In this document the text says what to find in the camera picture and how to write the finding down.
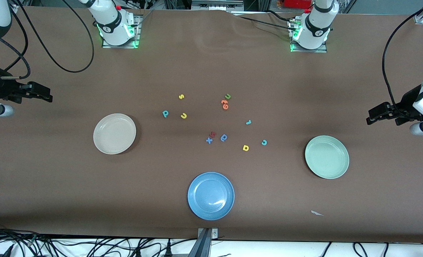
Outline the pale green plate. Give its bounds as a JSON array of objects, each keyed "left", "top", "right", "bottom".
[{"left": 305, "top": 135, "right": 350, "bottom": 179}]

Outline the beige brown plate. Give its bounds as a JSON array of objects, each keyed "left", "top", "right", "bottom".
[{"left": 93, "top": 114, "right": 137, "bottom": 155}]

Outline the red box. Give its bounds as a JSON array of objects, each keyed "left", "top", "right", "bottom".
[{"left": 284, "top": 0, "right": 312, "bottom": 10}]

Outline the blue plate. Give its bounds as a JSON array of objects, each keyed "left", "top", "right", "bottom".
[{"left": 188, "top": 172, "right": 235, "bottom": 221}]

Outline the grey metal box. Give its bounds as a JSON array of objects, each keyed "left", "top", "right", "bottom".
[{"left": 191, "top": 0, "right": 245, "bottom": 12}]

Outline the aluminium profile bar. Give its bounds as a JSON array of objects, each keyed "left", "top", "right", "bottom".
[{"left": 188, "top": 228, "right": 212, "bottom": 257}]

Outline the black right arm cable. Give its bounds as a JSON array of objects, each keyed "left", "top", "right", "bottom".
[{"left": 0, "top": 0, "right": 95, "bottom": 80}]

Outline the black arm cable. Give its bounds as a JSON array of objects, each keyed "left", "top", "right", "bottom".
[
  {"left": 0, "top": 0, "right": 95, "bottom": 80},
  {"left": 382, "top": 0, "right": 423, "bottom": 115}
]

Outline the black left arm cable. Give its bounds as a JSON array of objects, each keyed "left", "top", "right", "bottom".
[{"left": 382, "top": 0, "right": 423, "bottom": 115}]

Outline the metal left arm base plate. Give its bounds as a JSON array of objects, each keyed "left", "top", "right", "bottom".
[{"left": 289, "top": 20, "right": 328, "bottom": 53}]

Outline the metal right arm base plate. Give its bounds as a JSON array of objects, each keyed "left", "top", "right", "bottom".
[{"left": 102, "top": 15, "right": 141, "bottom": 49}]

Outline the black cable on table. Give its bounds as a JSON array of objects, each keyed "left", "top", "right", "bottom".
[
  {"left": 264, "top": 9, "right": 296, "bottom": 22},
  {"left": 233, "top": 14, "right": 295, "bottom": 30}
]

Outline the small metal bracket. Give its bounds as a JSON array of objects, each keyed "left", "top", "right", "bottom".
[{"left": 197, "top": 228, "right": 219, "bottom": 239}]

